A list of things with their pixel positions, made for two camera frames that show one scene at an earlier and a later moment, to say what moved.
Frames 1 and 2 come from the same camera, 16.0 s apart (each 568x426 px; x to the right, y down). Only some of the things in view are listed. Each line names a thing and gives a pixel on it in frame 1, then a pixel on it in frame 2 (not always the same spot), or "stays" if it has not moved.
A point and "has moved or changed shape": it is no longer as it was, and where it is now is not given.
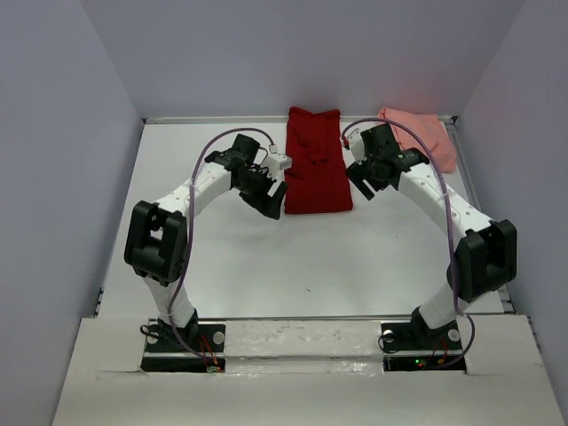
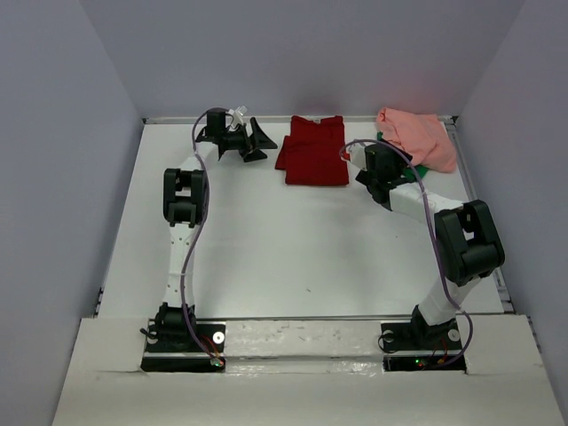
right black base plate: (410, 336) stays
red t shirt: (319, 178) has moved or changed shape
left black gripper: (261, 201) -> (258, 140)
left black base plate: (208, 338) stays
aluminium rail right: (464, 163) stays
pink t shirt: (430, 131) stays
